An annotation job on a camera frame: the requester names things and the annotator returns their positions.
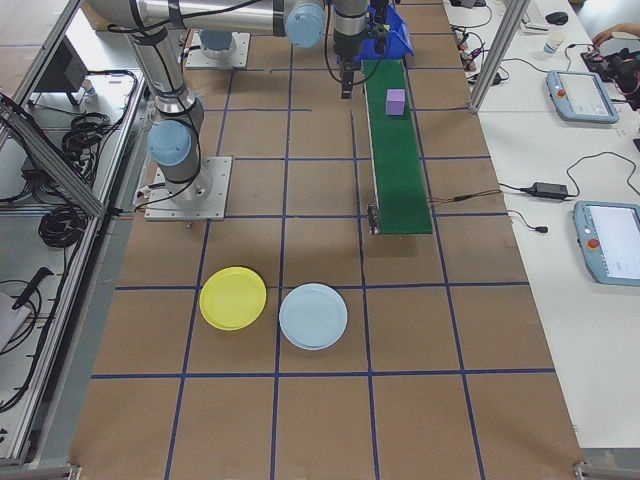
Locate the blue plastic storage bin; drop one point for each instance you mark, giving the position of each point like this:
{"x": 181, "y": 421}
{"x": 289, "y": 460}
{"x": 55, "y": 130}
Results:
{"x": 400, "y": 40}

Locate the yellow plastic plate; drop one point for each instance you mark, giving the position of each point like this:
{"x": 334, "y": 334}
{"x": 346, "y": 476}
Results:
{"x": 232, "y": 300}

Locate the black monitor box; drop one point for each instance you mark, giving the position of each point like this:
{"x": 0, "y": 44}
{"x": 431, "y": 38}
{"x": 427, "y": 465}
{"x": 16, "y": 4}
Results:
{"x": 62, "y": 70}

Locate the white square base plate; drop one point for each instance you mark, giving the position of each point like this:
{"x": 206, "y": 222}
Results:
{"x": 215, "y": 200}
{"x": 240, "y": 55}

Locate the white keyboard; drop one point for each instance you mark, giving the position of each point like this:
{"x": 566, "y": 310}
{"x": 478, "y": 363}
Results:
{"x": 535, "y": 17}

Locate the white paper cup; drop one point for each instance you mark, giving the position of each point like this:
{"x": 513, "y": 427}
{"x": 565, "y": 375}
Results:
{"x": 553, "y": 45}

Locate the small white bottle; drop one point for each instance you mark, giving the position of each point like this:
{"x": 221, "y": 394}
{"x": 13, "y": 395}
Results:
{"x": 90, "y": 91}

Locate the aluminium profile post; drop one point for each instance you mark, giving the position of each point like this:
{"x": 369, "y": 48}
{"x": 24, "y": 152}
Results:
{"x": 492, "y": 60}

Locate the white desk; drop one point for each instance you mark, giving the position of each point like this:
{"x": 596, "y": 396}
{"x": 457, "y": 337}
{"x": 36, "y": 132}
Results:
{"x": 550, "y": 300}

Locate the person hand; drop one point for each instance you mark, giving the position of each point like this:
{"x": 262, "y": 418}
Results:
{"x": 607, "y": 32}

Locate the V-shaped metal bar frame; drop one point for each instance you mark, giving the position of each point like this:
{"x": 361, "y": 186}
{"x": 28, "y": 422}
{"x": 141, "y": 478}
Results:
{"x": 55, "y": 160}

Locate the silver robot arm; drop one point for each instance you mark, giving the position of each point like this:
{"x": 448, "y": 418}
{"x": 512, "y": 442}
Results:
{"x": 217, "y": 40}
{"x": 165, "y": 75}

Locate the blue grey teach pendant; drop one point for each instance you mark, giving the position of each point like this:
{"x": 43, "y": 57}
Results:
{"x": 615, "y": 245}
{"x": 582, "y": 97}

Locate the aluminium profile rail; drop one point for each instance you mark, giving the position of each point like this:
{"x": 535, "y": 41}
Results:
{"x": 607, "y": 470}
{"x": 40, "y": 471}

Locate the small circuit board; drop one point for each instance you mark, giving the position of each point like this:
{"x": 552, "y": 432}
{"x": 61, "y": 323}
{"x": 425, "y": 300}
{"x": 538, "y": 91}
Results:
{"x": 474, "y": 59}
{"x": 461, "y": 36}

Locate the black computer mouse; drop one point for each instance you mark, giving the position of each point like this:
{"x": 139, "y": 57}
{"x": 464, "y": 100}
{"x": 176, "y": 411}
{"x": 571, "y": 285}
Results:
{"x": 556, "y": 17}

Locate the light blue plastic plate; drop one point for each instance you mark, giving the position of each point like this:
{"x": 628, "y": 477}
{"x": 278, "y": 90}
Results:
{"x": 312, "y": 317}

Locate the black electronics device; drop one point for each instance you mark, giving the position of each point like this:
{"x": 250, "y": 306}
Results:
{"x": 620, "y": 70}

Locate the black power adapter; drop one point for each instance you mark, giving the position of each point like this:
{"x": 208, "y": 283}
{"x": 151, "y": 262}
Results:
{"x": 549, "y": 189}
{"x": 501, "y": 77}

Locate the white paper sheet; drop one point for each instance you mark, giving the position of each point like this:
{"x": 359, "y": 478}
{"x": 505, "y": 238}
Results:
{"x": 10, "y": 320}

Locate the green conveyor belt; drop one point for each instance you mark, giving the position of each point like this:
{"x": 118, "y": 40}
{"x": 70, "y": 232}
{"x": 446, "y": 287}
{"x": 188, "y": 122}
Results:
{"x": 400, "y": 175}

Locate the purple foam block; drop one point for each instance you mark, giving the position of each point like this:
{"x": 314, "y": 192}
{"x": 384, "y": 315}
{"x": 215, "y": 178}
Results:
{"x": 396, "y": 102}

